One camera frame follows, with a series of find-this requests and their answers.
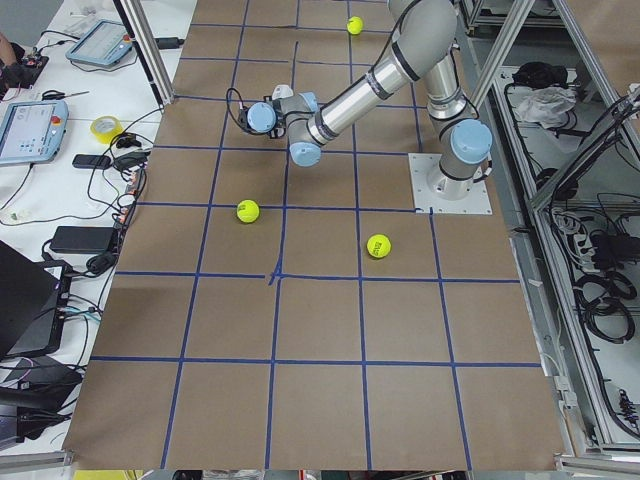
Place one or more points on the scissors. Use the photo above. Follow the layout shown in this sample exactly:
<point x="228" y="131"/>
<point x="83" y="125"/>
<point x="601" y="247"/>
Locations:
<point x="59" y="95"/>

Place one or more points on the black phone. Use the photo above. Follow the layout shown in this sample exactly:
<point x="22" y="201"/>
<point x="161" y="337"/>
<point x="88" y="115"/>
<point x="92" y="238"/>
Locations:
<point x="91" y="161"/>

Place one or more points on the black laptop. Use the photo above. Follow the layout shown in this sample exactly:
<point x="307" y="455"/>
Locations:
<point x="33" y="296"/>

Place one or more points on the near teach pendant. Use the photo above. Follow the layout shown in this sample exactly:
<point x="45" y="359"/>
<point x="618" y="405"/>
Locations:
<point x="32" y="132"/>

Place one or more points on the tennis ball upper left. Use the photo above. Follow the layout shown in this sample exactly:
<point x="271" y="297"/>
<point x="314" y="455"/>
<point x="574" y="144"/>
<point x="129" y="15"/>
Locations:
<point x="355" y="25"/>

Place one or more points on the aluminium frame post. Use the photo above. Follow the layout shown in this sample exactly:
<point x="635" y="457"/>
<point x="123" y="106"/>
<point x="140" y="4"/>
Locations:
<point x="137" y="26"/>

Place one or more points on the far teach pendant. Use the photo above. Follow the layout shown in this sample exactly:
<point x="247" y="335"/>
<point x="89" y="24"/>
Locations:
<point x="105" y="44"/>

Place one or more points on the yellow tape roll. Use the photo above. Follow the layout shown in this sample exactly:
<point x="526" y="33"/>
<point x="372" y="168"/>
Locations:
<point x="106" y="128"/>

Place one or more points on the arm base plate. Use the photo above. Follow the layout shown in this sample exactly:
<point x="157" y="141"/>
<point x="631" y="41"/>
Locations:
<point x="435" y="193"/>

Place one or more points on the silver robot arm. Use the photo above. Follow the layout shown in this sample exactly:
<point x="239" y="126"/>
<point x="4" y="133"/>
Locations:
<point x="419" y="49"/>

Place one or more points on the teach pendant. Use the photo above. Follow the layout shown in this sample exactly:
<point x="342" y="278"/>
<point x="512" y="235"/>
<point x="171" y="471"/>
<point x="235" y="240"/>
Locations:
<point x="32" y="132"/>
<point x="105" y="44"/>

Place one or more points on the black power brick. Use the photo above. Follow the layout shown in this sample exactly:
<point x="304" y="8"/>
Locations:
<point x="82" y="239"/>

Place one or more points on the tennis ball with Wilson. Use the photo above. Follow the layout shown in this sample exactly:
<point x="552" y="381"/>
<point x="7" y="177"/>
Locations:
<point x="247" y="211"/>

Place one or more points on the tennis ball with Roland Garros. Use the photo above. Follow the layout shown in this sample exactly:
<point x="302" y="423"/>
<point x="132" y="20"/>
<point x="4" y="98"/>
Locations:
<point x="378" y="246"/>

